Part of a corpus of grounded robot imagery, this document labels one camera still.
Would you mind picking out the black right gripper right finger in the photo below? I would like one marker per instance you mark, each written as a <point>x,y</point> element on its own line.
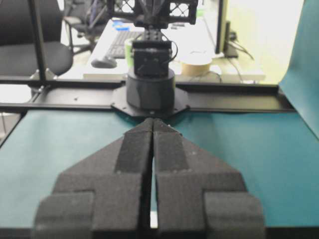
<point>199,196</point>

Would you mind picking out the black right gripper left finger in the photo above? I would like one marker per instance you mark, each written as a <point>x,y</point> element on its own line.
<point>104,196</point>

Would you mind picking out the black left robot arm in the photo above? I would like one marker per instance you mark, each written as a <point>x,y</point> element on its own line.
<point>152,51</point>

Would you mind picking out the black computer mouse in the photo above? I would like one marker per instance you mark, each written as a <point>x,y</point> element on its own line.
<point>105,62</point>

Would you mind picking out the brown tape roll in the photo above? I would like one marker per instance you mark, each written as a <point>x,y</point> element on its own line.
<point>195,64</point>

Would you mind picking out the green tape roll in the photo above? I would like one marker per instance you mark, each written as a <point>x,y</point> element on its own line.
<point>128,52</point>

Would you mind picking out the black computer keyboard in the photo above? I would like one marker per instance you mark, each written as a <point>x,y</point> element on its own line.
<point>117,47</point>

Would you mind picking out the teal backdrop sheet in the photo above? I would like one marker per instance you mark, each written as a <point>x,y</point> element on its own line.
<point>300,83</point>

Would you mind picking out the white desk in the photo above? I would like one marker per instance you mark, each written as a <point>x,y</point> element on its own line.
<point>190,40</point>

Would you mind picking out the black office chair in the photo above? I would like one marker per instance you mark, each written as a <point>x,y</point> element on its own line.
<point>17,50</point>

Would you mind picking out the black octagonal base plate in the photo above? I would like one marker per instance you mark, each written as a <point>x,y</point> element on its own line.
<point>152,103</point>

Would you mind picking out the black aluminium frame rail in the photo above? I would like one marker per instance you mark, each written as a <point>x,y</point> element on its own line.
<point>97,95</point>

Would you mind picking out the black vertical frame post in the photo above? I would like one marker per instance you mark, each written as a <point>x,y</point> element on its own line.
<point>33,6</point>

